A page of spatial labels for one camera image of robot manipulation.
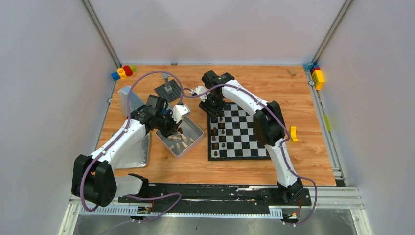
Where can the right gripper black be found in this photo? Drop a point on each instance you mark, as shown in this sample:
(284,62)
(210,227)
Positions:
(214,112)

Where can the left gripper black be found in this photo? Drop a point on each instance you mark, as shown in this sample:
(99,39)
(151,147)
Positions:
(170,128)

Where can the folding chess board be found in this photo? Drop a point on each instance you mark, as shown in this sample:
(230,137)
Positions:
(241,143)

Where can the silver tin lid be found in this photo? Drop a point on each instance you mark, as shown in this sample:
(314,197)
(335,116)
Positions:
(138,154)

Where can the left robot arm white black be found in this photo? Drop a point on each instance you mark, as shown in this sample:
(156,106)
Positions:
(93,177)

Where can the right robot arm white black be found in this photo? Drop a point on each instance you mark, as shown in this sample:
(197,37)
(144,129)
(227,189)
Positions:
(268,124)

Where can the pink tin box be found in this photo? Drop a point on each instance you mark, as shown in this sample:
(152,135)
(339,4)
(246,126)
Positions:
(189,135)

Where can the grey lego baseplate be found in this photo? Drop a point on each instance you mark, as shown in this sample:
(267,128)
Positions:
(170,90)

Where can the coloured toy blocks cluster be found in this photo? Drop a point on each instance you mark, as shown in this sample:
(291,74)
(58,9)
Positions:
(123,72)

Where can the yellow plastic block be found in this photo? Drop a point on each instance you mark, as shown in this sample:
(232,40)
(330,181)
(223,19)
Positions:
(293,134)

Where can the small wooden block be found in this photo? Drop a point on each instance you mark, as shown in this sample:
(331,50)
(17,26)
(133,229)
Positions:
(291,72)

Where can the stacked coloured bricks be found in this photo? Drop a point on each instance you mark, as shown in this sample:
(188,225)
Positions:
(316,74)

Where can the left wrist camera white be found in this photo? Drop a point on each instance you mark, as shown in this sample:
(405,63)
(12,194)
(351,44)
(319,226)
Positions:
(180,111)

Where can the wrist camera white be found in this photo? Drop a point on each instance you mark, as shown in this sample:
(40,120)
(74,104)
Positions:
(199,91)
(180,111)

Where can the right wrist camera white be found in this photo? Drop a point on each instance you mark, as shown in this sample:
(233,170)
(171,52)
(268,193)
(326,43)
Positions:
(199,91)

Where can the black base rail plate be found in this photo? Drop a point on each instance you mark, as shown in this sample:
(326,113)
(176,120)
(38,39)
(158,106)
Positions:
(228,199)

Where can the aluminium frame rail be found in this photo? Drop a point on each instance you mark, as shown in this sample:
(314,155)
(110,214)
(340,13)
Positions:
(334,211)

